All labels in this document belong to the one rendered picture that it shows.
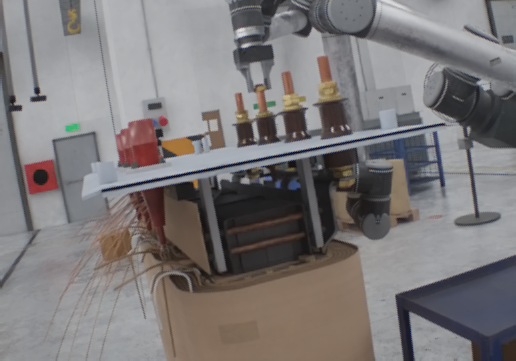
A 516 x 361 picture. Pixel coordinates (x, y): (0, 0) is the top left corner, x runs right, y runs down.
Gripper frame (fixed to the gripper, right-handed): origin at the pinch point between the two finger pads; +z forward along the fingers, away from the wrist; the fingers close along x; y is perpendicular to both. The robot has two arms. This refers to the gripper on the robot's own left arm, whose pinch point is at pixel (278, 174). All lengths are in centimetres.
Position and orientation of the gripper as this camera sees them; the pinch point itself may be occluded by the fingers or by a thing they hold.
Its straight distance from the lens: 196.6
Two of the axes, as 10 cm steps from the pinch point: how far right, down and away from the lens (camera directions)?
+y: 0.3, -10.0, -0.7
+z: -10.0, -0.3, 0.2
